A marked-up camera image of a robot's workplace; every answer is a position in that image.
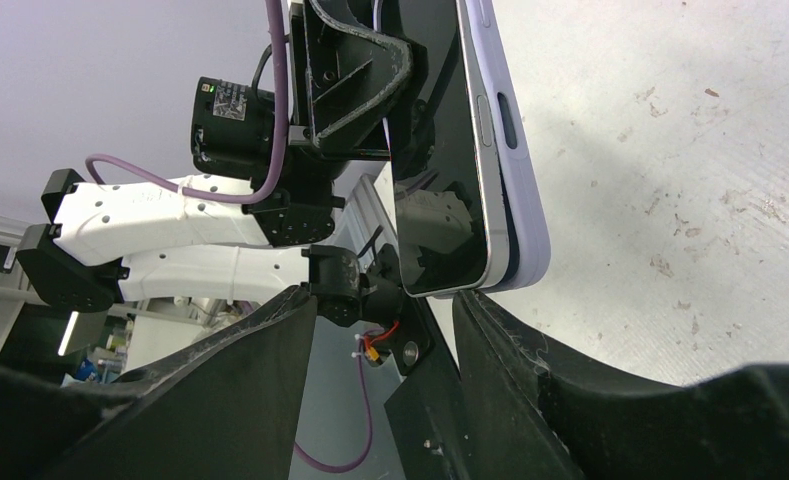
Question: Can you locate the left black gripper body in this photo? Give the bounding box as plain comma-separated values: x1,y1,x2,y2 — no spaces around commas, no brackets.
289,1,414,163

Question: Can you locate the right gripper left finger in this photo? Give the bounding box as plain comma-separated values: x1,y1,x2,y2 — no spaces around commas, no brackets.
0,286,317,479

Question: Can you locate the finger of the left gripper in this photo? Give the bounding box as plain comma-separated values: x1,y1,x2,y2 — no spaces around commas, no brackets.
303,1,413,149

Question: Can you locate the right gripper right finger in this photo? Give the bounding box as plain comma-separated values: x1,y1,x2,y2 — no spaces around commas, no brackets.
385,292,789,479

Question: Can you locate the black phone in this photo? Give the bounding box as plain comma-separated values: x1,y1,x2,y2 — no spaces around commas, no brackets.
372,1,516,297

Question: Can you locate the lavender phone case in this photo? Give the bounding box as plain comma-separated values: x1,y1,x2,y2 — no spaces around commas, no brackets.
463,1,551,293

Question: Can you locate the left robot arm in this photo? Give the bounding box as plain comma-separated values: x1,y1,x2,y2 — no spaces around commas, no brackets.
16,1,414,327

